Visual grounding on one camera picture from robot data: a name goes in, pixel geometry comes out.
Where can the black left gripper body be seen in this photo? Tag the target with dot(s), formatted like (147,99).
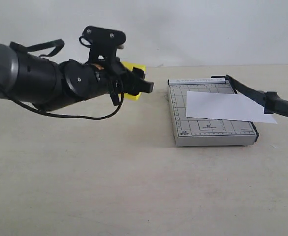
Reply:
(50,86)

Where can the white paper sheet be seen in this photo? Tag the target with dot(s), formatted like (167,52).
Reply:
(221,106)

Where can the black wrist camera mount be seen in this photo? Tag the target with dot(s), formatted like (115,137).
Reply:
(103,44)

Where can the yellow foam cube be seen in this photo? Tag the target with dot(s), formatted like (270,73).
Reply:
(130,65)

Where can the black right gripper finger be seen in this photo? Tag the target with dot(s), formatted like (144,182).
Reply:
(140,84)

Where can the grey paper cutter base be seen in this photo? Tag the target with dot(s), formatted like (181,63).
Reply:
(200,131)

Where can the black cutter blade arm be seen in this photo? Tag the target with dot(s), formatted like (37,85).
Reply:
(270,100)

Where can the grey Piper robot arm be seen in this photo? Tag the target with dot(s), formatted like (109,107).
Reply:
(8,73)

